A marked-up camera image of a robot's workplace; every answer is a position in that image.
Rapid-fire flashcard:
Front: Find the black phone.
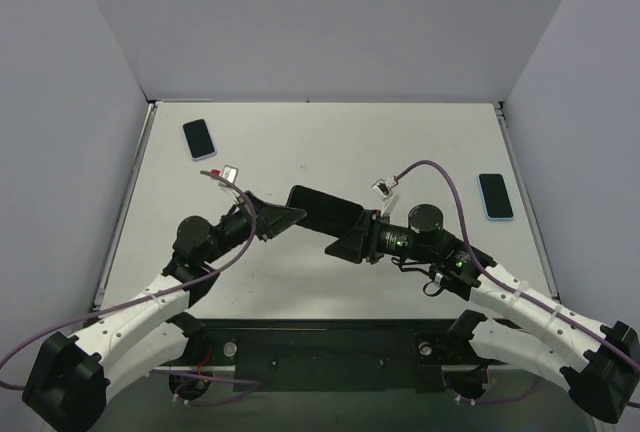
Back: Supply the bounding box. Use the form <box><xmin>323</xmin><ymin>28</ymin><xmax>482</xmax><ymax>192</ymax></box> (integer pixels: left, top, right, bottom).
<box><xmin>286</xmin><ymin>185</ymin><xmax>364</xmax><ymax>238</ymax></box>

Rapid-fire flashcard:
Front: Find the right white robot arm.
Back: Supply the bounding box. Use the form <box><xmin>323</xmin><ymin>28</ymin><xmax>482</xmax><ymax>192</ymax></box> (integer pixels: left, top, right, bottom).
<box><xmin>312</xmin><ymin>204</ymin><xmax>639</xmax><ymax>424</ymax></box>

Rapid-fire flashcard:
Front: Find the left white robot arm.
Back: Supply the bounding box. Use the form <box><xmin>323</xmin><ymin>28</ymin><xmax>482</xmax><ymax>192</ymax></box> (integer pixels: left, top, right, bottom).
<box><xmin>22</xmin><ymin>192</ymin><xmax>306</xmax><ymax>431</ymax></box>

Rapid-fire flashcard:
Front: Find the phone in lilac case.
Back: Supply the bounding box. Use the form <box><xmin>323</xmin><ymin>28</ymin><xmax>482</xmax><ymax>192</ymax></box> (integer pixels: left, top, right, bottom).
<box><xmin>182</xmin><ymin>119</ymin><xmax>217</xmax><ymax>161</ymax></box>

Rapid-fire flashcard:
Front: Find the phone in blue case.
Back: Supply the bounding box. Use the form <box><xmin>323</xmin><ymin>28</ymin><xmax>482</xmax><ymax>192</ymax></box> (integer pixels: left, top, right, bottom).
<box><xmin>478</xmin><ymin>173</ymin><xmax>514</xmax><ymax>221</ymax></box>

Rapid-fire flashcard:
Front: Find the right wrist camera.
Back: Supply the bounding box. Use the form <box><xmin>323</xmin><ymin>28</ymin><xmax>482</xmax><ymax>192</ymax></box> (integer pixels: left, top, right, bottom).
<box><xmin>372</xmin><ymin>176</ymin><xmax>400</xmax><ymax>216</ymax></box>

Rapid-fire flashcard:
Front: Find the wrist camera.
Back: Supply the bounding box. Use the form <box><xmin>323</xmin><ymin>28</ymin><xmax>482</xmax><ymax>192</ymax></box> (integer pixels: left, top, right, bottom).
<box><xmin>372</xmin><ymin>176</ymin><xmax>400</xmax><ymax>216</ymax></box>
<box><xmin>200</xmin><ymin>165</ymin><xmax>243</xmax><ymax>203</ymax></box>

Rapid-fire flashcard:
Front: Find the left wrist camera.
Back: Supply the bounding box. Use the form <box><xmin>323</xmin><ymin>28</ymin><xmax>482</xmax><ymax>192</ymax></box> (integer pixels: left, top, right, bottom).
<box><xmin>200</xmin><ymin>165</ymin><xmax>243</xmax><ymax>203</ymax></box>

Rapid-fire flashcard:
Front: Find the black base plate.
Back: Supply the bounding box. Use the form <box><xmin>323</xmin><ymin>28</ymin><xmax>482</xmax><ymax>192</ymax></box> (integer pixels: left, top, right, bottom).
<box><xmin>168</xmin><ymin>319</ymin><xmax>492</xmax><ymax>393</ymax></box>

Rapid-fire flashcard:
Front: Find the aluminium rail frame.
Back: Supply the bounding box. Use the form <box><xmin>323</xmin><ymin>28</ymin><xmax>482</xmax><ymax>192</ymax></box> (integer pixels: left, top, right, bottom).
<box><xmin>42</xmin><ymin>101</ymin><xmax>561</xmax><ymax>432</ymax></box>

